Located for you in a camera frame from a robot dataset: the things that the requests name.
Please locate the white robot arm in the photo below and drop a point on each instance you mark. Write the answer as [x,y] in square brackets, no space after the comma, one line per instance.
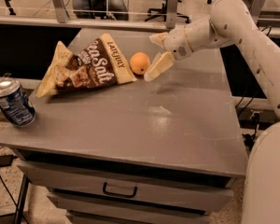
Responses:
[230,23]

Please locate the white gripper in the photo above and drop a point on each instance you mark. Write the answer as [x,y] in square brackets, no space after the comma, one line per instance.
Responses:
[175,42]

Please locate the grey drawer cabinet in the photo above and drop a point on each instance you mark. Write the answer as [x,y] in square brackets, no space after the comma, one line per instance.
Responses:
[177,138]

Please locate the orange fruit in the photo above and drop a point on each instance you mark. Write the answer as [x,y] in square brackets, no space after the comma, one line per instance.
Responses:
[139,63]

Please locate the brown sea salt chip bag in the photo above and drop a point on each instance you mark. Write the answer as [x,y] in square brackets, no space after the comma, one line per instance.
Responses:
[101,64]

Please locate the black drawer handle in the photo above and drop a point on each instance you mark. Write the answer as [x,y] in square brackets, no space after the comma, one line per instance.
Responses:
[118,191]

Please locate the black power adapter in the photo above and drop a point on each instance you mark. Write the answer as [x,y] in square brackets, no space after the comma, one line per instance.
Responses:
[6,160]

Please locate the blue soda can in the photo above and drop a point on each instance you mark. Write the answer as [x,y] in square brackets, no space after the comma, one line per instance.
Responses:
[14,103]

